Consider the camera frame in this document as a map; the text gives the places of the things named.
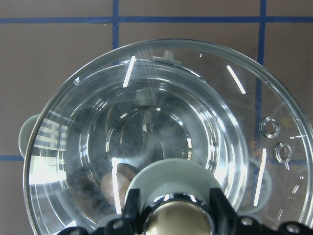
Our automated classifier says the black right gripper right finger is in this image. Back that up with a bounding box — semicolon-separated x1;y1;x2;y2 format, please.
209;188;313;235

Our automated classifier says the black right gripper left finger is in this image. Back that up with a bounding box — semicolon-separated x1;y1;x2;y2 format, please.
58;188;146;235

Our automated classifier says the brown egg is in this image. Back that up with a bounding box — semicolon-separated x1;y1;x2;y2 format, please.
100;163;136;209

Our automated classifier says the glass pot lid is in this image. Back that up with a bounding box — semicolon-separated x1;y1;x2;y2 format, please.
19;39;313;235

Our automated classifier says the pale green steel pot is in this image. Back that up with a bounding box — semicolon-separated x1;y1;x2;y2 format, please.
19;55;272;212

